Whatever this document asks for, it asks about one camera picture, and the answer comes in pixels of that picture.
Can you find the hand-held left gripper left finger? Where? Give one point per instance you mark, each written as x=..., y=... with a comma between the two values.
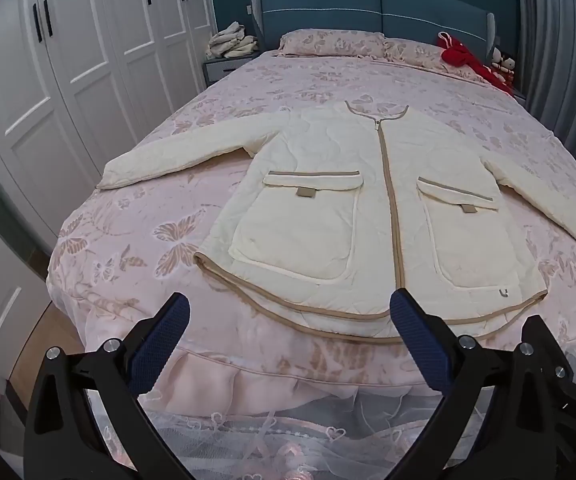
x=165, y=340

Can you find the grey nightstand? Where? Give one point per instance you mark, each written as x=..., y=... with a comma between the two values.
x=220, y=72

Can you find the small plush toy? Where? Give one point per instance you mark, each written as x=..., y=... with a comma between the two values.
x=505, y=65

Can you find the white wardrobe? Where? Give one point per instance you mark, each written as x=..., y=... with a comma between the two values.
x=83, y=35

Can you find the pink floral bedspread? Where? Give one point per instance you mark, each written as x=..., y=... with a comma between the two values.
x=178, y=240

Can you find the blue upholstered headboard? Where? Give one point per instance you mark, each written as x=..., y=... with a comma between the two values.
x=318, y=10

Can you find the pile of beige clothes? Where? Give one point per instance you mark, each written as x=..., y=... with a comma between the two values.
x=230, y=42

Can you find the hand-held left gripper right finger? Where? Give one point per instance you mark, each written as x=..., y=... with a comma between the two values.
x=418, y=340

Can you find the grey curtain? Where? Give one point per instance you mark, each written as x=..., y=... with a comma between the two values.
x=553, y=60

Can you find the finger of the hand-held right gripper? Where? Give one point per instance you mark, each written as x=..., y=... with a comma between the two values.
x=550, y=347

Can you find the cream quilted jacket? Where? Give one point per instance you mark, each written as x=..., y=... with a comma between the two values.
x=318, y=185

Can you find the red clothing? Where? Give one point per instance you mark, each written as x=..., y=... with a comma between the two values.
x=460, y=55

